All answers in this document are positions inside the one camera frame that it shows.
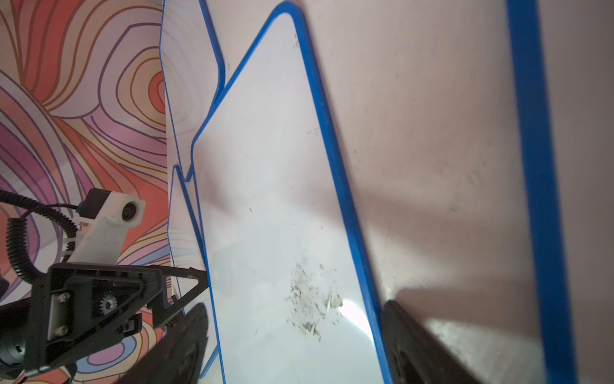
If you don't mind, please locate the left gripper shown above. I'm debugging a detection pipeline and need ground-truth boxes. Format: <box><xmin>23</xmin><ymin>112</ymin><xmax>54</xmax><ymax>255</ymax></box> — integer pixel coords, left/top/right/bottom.
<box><xmin>23</xmin><ymin>262</ymin><xmax>209</xmax><ymax>377</ymax></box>

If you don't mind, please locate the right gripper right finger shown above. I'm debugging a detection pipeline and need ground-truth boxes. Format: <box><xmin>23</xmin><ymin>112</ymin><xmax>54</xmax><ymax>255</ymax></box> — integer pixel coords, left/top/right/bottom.
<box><xmin>383</xmin><ymin>300</ymin><xmax>479</xmax><ymax>384</ymax></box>

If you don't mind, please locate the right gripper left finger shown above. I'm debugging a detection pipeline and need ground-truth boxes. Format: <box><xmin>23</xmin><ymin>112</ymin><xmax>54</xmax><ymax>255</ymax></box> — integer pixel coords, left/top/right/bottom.
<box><xmin>118</xmin><ymin>303</ymin><xmax>209</xmax><ymax>384</ymax></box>

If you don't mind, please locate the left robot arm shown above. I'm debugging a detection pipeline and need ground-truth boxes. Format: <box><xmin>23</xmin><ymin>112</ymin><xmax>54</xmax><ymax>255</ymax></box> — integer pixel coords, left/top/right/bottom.
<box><xmin>1</xmin><ymin>188</ymin><xmax>209</xmax><ymax>383</ymax></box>

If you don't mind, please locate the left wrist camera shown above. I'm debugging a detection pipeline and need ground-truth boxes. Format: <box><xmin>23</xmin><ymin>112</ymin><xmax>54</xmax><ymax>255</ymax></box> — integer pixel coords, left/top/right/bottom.
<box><xmin>67</xmin><ymin>188</ymin><xmax>146</xmax><ymax>265</ymax></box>

